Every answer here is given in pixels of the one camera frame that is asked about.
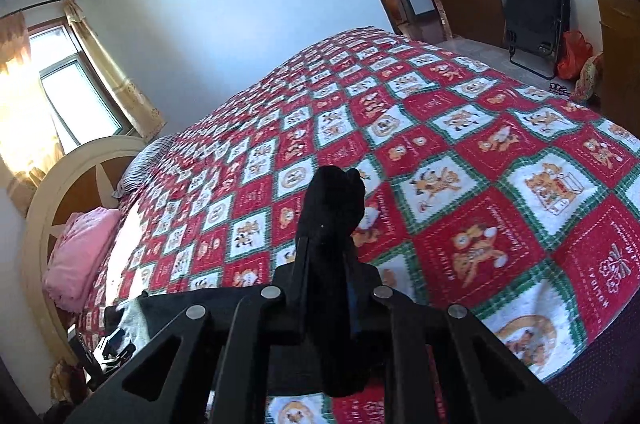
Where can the cream wooden headboard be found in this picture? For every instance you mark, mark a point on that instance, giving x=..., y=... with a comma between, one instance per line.
x=65, y=159

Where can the printed red blanket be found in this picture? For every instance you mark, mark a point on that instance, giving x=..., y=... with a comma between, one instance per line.
x=450, y=154

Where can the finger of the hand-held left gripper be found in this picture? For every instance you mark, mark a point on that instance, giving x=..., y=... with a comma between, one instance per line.
x=116, y=346

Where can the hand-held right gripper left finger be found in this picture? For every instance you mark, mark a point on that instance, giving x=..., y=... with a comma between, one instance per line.
x=300, y=284

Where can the red plastic bag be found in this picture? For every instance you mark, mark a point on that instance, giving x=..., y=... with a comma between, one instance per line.
x=572, y=54

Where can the wooden cabinet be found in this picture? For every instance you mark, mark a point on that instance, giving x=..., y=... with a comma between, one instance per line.
x=620, y=54

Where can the black pants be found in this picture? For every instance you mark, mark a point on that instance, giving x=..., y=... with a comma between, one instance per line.
x=330, y=214

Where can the patterned cloth bag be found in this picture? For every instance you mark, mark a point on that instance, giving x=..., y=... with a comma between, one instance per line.
x=587, y=79

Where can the striped pillow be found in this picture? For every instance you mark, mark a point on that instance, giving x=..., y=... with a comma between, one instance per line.
x=145, y=159

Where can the wide yellow curtain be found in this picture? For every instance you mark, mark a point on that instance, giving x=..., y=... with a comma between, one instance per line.
x=20, y=104

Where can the black curtain rod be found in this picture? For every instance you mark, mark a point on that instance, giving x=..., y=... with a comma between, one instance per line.
x=40, y=6

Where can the narrow yellow curtain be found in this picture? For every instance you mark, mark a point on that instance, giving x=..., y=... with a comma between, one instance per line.
x=115, y=79

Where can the pink folded blanket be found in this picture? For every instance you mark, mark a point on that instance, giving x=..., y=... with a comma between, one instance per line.
x=75, y=254

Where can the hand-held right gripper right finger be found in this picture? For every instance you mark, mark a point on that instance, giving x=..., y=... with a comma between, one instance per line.
x=355, y=314

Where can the window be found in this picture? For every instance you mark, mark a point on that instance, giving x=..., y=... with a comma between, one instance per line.
x=75, y=89

